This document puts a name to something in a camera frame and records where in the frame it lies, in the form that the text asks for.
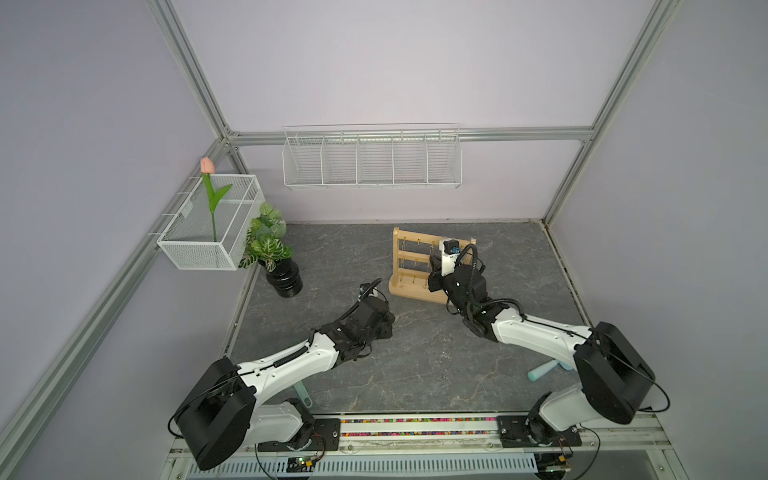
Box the wooden jewelry display stand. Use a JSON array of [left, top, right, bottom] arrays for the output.
[[388, 228, 476, 304]]

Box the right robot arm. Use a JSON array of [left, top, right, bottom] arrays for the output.
[[428, 254, 655, 445]]

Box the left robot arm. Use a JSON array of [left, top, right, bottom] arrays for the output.
[[170, 296, 395, 471]]

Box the black ribbed vase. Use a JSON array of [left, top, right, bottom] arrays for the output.
[[265, 258, 303, 298]]

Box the green dustpan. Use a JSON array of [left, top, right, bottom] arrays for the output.
[[293, 381, 314, 409]]

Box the green artificial potted plant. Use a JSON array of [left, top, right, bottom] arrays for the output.
[[238, 202, 293, 272]]

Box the pink artificial tulip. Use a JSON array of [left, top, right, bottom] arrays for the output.
[[200, 157, 232, 242]]

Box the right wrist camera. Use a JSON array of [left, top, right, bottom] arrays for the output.
[[439, 238, 462, 277]]

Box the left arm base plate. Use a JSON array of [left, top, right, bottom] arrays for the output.
[[258, 418, 341, 453]]

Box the white wire wall shelf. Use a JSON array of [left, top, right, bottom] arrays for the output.
[[282, 123, 463, 189]]

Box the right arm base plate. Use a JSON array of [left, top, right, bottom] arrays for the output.
[[496, 414, 582, 448]]

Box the white slotted cable duct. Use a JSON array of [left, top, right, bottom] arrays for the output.
[[185, 453, 538, 479]]

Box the white mesh wall basket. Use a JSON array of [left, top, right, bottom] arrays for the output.
[[156, 174, 264, 271]]

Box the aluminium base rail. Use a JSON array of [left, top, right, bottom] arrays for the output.
[[224, 412, 673, 461]]

